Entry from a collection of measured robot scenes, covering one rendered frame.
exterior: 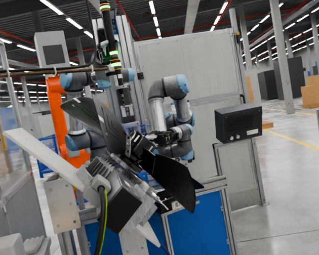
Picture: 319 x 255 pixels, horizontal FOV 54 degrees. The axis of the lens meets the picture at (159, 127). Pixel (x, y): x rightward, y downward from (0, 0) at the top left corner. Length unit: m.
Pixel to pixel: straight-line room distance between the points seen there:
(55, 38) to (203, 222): 4.20
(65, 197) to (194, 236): 0.97
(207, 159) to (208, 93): 0.70
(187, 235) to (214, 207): 0.23
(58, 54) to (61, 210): 4.33
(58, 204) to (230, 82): 2.63
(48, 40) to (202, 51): 2.83
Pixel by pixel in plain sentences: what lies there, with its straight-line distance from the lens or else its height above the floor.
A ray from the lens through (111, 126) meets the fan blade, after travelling 1.08.
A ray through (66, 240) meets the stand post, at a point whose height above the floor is 0.91.
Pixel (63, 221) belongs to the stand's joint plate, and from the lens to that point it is 1.27.
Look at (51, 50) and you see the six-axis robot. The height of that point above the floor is 2.47.
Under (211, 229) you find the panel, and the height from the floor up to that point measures 0.55.
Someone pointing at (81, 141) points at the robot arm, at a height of 1.20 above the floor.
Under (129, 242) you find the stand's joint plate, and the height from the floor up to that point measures 0.84.
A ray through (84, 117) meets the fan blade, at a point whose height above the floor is 1.36.
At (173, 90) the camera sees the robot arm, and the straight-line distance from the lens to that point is 1.82.
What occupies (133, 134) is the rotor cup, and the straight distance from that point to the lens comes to 1.28.
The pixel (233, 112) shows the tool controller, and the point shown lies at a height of 1.22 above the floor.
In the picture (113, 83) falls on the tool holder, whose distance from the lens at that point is 1.37.
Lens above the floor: 1.37
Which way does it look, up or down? 5 degrees down
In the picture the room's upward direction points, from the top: 11 degrees counter-clockwise
